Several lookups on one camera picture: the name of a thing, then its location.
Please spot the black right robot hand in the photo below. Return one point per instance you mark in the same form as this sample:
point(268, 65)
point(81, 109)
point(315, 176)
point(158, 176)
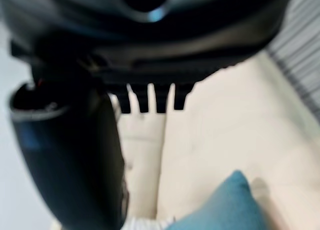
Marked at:
point(75, 52)

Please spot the cream fabric sofa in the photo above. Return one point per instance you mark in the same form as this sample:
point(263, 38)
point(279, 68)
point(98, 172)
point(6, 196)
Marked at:
point(212, 129)

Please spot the white striped cushion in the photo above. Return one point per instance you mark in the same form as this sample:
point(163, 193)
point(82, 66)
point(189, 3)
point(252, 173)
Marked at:
point(147, 223)

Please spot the teal square cushion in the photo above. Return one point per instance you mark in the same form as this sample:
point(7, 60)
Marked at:
point(222, 205)

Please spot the grey striped rug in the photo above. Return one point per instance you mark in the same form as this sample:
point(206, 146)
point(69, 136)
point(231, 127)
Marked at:
point(298, 47)

